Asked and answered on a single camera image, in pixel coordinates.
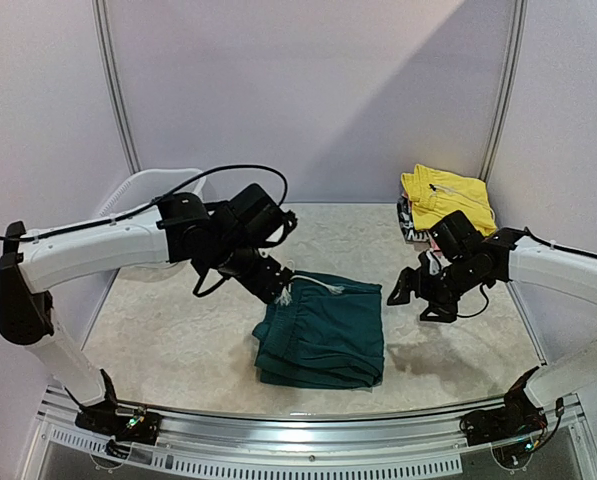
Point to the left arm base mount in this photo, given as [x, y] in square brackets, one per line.
[123, 426]

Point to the pink folded garment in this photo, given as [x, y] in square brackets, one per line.
[434, 247]

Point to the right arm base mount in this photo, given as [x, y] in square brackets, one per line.
[517, 430]

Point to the yellow folded shorts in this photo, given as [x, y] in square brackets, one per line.
[434, 194]

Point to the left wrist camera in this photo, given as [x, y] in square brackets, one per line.
[256, 212]

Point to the aluminium front rail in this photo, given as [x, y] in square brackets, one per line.
[424, 444]

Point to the white plastic laundry basket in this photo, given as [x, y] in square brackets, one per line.
[148, 200]

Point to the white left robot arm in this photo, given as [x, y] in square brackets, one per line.
[231, 238]

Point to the right aluminium frame post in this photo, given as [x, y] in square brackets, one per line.
[506, 86]

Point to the left aluminium frame post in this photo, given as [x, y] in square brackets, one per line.
[102, 22]

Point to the black white patterned garment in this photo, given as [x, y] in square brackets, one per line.
[406, 223]

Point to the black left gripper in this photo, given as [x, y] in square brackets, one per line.
[260, 282]

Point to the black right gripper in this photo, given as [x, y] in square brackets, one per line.
[425, 288]

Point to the aluminium frame post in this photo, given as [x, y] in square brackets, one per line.
[102, 22]
[506, 86]

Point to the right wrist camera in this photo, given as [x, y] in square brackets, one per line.
[455, 236]

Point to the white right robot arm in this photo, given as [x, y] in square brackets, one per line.
[523, 261]

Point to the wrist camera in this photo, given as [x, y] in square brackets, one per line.
[256, 212]
[455, 236]

